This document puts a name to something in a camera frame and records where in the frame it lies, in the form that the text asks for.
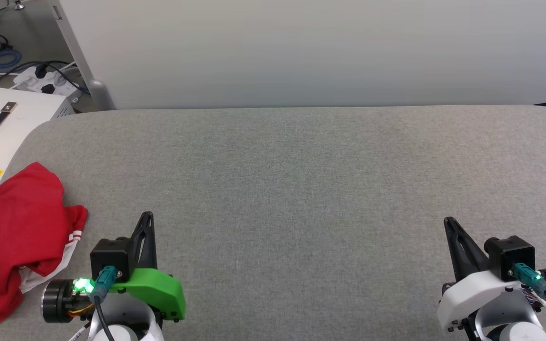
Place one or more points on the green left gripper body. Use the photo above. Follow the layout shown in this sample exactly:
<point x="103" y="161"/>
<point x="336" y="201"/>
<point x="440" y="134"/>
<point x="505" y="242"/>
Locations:
<point x="159" y="289"/>

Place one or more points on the white equipment box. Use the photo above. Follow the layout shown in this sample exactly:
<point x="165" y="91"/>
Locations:
<point x="31" y="118"/>

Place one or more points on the red white t-shirt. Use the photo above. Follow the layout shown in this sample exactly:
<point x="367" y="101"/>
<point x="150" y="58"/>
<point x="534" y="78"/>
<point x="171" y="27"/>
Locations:
<point x="12" y="237"/>

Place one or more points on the grey metal partition post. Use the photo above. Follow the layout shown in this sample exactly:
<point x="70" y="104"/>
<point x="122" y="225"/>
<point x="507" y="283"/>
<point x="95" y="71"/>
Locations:
<point x="83" y="57"/>

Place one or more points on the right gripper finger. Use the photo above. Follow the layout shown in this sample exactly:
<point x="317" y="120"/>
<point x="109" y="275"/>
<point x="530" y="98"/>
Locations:
<point x="474" y="260"/>
<point x="458" y="265"/>

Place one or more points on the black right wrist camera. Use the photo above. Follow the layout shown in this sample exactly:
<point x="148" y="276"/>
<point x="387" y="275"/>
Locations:
<point x="512" y="255"/>

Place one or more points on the white partition panel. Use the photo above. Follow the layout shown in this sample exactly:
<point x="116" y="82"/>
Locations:
<point x="325" y="52"/>

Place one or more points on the white power strip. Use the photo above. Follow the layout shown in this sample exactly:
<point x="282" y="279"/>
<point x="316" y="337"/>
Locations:
<point x="45" y="84"/>

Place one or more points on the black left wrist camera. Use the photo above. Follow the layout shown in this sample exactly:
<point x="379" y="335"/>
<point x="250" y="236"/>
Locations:
<point x="109" y="258"/>

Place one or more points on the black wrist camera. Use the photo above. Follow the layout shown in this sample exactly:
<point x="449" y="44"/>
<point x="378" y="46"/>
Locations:
<point x="109" y="258"/>
<point x="512" y="255"/>

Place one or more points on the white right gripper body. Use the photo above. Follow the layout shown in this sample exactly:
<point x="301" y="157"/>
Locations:
<point x="472" y="296"/>

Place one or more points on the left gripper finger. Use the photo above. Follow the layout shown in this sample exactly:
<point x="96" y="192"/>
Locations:
<point x="150" y="251"/>
<point x="138" y="251"/>

